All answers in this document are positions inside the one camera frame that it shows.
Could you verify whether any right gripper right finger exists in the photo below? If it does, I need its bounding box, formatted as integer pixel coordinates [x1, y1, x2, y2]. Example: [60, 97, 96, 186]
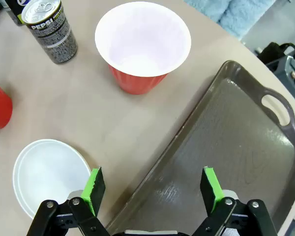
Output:
[190, 166, 279, 236]

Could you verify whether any brown plastic tray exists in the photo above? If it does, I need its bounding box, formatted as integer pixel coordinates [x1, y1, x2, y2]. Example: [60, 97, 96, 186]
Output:
[105, 60, 295, 236]

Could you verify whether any grey metal table foot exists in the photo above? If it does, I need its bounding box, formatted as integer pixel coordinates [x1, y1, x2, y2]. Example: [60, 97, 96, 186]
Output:
[267, 55, 295, 99]

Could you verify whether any person in blue fleece jacket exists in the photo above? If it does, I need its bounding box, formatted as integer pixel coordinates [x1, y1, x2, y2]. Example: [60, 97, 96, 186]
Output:
[184, 0, 277, 40]

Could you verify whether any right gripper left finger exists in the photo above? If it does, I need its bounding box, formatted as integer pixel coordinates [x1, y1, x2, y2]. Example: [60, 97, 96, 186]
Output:
[26, 166, 111, 236]

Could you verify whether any black Pepsi can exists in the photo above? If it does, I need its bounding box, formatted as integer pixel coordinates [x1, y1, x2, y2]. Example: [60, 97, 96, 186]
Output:
[21, 0, 79, 65]
[4, 0, 28, 27]

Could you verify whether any black caster wheel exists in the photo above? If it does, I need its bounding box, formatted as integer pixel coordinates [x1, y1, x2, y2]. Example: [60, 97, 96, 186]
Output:
[257, 41, 295, 72]

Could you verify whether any white bowl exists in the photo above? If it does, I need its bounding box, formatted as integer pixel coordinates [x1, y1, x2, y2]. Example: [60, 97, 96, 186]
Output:
[12, 139, 92, 219]
[16, 141, 92, 219]

